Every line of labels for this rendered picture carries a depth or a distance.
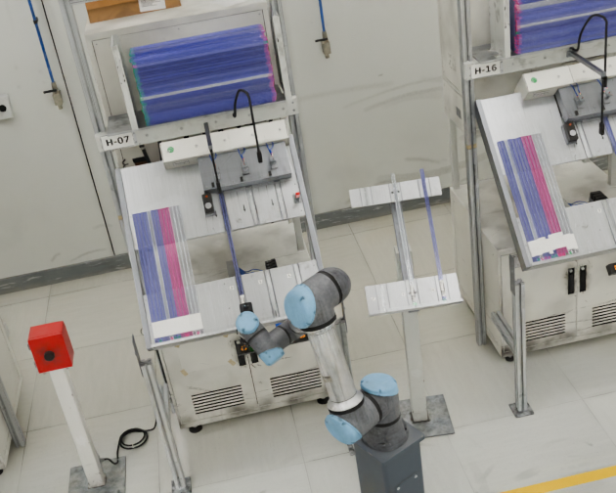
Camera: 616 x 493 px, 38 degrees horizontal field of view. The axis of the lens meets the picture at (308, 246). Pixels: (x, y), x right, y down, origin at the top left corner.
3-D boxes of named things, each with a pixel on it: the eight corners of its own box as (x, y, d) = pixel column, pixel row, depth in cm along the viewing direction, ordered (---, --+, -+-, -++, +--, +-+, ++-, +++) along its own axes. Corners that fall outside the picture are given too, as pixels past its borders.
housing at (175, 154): (289, 151, 353) (289, 137, 339) (167, 175, 349) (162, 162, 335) (285, 132, 355) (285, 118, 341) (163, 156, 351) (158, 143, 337)
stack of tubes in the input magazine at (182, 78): (278, 101, 336) (267, 31, 323) (145, 126, 332) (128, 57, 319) (274, 90, 347) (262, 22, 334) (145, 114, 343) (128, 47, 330)
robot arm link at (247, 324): (245, 339, 289) (230, 319, 290) (247, 344, 299) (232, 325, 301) (265, 325, 290) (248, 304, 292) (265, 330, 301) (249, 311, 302)
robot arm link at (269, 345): (296, 344, 294) (275, 319, 296) (272, 362, 288) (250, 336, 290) (288, 354, 300) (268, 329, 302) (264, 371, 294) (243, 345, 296)
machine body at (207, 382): (339, 405, 392) (321, 288, 362) (183, 440, 386) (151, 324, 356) (313, 325, 449) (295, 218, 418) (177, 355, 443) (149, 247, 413)
